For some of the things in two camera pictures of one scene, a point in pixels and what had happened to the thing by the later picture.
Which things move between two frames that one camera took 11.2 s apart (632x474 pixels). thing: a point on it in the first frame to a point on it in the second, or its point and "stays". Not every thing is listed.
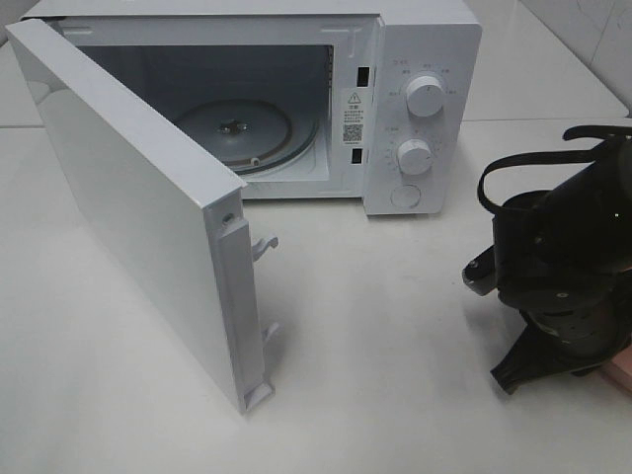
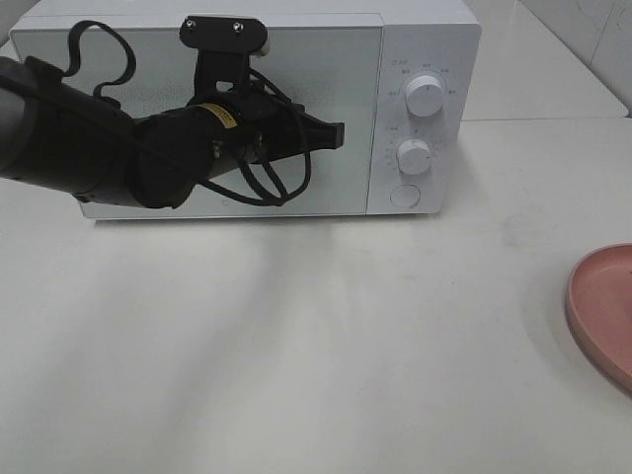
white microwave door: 179,208 to 333,73
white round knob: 425,96 stays
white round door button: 405,196 stays
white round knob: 414,157 stays
